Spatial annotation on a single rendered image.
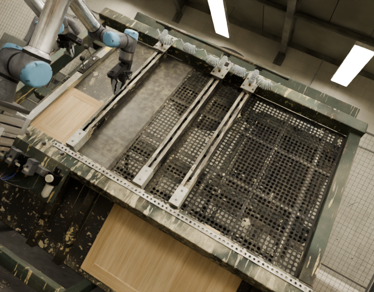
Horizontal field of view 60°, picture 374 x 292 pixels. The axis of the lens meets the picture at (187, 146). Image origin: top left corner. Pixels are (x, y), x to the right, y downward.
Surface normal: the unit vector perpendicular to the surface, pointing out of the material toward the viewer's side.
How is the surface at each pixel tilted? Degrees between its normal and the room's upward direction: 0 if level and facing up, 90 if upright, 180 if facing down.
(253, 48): 90
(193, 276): 90
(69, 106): 59
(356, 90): 90
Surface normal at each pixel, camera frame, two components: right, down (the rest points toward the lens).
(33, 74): 0.73, 0.52
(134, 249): -0.18, -0.12
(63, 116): 0.08, -0.55
